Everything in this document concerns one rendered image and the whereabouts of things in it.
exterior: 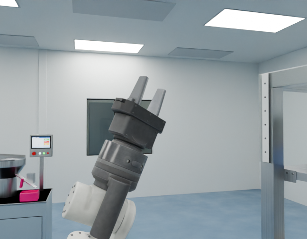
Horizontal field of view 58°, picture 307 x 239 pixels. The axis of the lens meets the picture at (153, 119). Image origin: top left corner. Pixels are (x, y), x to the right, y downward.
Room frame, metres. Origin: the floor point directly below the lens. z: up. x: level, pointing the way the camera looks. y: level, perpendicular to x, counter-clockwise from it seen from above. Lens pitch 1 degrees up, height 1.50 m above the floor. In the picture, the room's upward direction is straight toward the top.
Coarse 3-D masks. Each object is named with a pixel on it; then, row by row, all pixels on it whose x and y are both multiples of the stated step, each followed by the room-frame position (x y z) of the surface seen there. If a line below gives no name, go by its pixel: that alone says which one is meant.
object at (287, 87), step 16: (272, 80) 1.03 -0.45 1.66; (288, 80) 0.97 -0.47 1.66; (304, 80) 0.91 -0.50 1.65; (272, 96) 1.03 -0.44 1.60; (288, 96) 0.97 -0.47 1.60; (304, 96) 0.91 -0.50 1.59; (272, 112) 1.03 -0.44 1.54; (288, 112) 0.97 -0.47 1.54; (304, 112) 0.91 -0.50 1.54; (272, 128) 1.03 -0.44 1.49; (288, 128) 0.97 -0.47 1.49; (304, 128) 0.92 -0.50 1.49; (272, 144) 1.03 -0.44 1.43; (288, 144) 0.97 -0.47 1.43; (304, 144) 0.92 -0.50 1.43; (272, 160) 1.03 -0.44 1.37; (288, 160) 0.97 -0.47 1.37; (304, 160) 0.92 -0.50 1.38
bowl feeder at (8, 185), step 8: (0, 160) 2.94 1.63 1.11; (8, 160) 3.02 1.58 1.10; (16, 160) 2.75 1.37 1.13; (24, 160) 2.85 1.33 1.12; (0, 168) 2.68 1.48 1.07; (8, 168) 2.71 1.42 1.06; (16, 168) 2.77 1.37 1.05; (0, 176) 2.75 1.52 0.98; (8, 176) 2.77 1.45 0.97; (16, 176) 2.87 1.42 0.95; (32, 176) 2.83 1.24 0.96; (0, 184) 2.76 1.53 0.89; (8, 184) 2.78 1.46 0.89; (16, 184) 2.86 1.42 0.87; (32, 184) 2.81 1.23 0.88; (0, 192) 2.76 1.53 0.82; (8, 192) 2.78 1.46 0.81; (16, 192) 2.87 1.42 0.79
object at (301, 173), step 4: (284, 168) 1.08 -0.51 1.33; (288, 168) 1.08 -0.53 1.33; (292, 168) 1.08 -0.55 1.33; (296, 168) 1.08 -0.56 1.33; (300, 168) 1.08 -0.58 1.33; (296, 172) 1.02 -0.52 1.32; (300, 172) 1.00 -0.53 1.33; (304, 172) 1.00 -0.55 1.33; (296, 176) 1.02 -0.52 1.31; (300, 176) 1.00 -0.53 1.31; (304, 176) 0.99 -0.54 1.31; (300, 180) 1.00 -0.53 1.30; (304, 180) 0.99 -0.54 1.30
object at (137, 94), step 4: (140, 76) 0.54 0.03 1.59; (144, 76) 0.53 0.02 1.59; (140, 80) 0.53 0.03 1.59; (144, 80) 0.52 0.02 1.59; (136, 84) 0.53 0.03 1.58; (140, 84) 0.52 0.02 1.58; (144, 84) 0.52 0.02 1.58; (136, 88) 0.53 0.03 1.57; (140, 88) 0.52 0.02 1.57; (144, 88) 0.52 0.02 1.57; (132, 92) 0.53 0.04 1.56; (136, 92) 0.52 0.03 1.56; (140, 92) 0.52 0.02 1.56; (132, 96) 0.53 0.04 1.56; (136, 96) 0.52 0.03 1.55; (140, 96) 0.52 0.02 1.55; (132, 100) 0.51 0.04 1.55; (136, 100) 0.51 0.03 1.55; (140, 100) 0.52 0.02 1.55
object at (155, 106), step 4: (156, 92) 0.57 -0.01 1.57; (160, 92) 0.56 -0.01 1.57; (164, 92) 0.56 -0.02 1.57; (156, 96) 0.57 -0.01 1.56; (160, 96) 0.56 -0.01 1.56; (152, 100) 0.57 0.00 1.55; (156, 100) 0.56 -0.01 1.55; (160, 100) 0.55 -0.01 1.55; (152, 104) 0.57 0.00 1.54; (156, 104) 0.56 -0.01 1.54; (160, 104) 0.55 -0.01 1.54; (148, 108) 0.57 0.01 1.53; (152, 108) 0.56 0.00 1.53; (156, 108) 0.55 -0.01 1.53; (160, 108) 0.55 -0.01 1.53; (152, 112) 0.56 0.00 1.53; (156, 112) 0.55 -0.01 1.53
